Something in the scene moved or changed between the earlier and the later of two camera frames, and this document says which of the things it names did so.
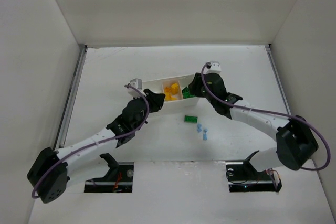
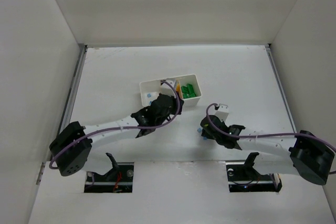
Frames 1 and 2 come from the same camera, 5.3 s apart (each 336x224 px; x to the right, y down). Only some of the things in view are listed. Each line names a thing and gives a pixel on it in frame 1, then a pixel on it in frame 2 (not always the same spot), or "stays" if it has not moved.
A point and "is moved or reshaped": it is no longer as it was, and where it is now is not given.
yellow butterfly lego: (169, 97) is moved or reshaped
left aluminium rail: (68, 105) stays
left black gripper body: (153, 98) to (169, 100)
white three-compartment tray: (159, 85) stays
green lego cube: (186, 94) stays
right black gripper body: (199, 84) to (208, 127)
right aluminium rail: (271, 56) stays
